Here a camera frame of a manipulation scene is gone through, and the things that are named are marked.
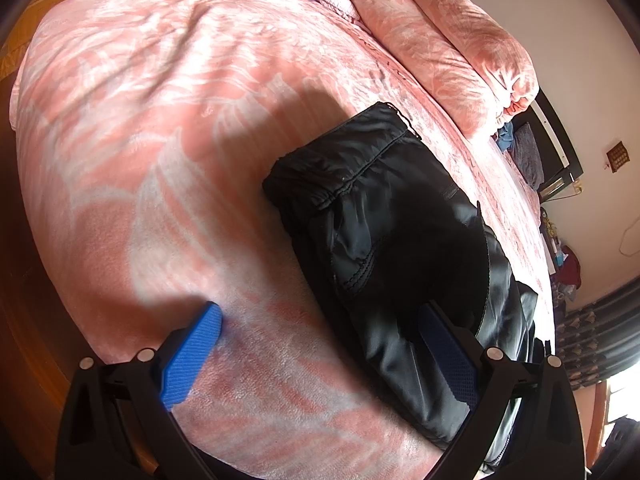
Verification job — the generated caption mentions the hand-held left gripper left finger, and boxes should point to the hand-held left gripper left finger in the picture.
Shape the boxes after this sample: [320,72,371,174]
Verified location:
[55,301,223,480]

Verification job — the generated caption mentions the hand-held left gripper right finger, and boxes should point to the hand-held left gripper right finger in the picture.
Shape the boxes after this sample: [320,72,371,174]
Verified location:
[417,300,586,480]

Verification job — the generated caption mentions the dark patterned curtain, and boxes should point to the dark patterned curtain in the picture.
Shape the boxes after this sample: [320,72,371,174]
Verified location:
[552,277,640,388]

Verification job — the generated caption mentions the dark red garment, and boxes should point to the dark red garment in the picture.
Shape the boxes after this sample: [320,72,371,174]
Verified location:
[560,245,583,291]

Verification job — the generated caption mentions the window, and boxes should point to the window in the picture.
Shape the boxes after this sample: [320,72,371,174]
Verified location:
[595,370,640,461]

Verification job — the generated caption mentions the grey pillow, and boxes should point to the grey pillow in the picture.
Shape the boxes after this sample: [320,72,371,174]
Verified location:
[512,124,545,191]

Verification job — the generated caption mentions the blue clothing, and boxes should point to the blue clothing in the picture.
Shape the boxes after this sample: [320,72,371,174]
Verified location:
[495,121,516,153]

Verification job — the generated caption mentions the dark wooden headboard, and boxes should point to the dark wooden headboard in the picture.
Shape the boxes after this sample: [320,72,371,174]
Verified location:
[515,87,585,203]

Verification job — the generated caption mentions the bed with pink floral cover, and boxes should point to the bed with pink floral cover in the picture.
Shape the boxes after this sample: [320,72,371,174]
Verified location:
[10,0,558,480]

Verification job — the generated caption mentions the folded pink quilt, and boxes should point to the folded pink quilt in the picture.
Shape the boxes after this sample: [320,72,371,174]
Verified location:
[342,0,540,138]

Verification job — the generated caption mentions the white wall cable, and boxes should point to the white wall cable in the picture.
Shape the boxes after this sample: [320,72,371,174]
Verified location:
[617,225,640,258]

